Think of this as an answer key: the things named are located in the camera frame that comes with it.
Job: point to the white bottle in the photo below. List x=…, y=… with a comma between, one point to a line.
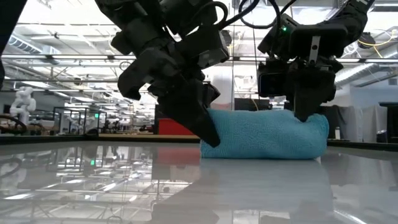
x=337, y=133

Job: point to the blue terry towel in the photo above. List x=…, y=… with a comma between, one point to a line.
x=264, y=137

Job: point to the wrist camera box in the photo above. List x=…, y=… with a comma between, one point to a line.
x=270, y=81
x=202, y=46

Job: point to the red bin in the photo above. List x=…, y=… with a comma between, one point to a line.
x=171, y=127

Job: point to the black diagonal frame strut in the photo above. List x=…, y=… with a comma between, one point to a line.
x=7, y=31

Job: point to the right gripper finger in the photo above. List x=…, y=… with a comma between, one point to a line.
x=308, y=105

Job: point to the white humanoid robot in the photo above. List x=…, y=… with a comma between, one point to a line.
x=23, y=102

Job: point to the dark hanging cloth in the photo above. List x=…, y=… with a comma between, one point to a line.
x=332, y=115

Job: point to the pink hanging cloth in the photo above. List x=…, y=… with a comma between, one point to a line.
x=222, y=106

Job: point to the black rack frame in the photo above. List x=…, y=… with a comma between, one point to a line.
x=79, y=119

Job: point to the black screen on stand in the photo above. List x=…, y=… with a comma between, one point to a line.
x=245, y=104

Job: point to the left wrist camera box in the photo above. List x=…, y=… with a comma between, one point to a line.
x=202, y=46

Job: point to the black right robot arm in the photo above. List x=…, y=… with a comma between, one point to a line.
x=354, y=18

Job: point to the black table frame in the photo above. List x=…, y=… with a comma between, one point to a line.
x=46, y=139

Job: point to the black ceiling-hung device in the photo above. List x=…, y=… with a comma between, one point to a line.
x=367, y=40

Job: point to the dark cabinet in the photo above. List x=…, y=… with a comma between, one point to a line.
x=391, y=124

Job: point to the white hanging cloth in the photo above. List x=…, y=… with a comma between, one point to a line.
x=367, y=124

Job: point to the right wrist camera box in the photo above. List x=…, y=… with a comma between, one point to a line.
x=270, y=81

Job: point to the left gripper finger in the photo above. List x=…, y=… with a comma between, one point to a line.
x=192, y=112
x=212, y=95

